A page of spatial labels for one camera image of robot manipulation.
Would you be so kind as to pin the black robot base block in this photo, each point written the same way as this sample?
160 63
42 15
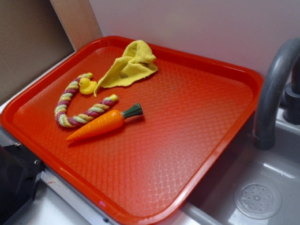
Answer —
20 172

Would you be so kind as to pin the orange toy carrot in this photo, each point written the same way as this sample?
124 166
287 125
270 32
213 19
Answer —
107 122

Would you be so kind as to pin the yellow microfibre cloth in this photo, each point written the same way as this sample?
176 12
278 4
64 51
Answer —
136 63

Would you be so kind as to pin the red plastic tray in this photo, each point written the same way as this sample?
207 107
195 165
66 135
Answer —
142 172

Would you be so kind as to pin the yellow rubber duck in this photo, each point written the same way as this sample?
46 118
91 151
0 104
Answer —
86 86

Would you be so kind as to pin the grey toy faucet spout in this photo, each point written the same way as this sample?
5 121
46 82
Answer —
282 82

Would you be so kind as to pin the grey toy sink basin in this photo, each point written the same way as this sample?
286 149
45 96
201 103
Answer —
247 186

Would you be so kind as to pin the brown cardboard panel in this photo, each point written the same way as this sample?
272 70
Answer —
37 34

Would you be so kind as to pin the multicolour braided rope toy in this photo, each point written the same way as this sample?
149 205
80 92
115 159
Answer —
81 119

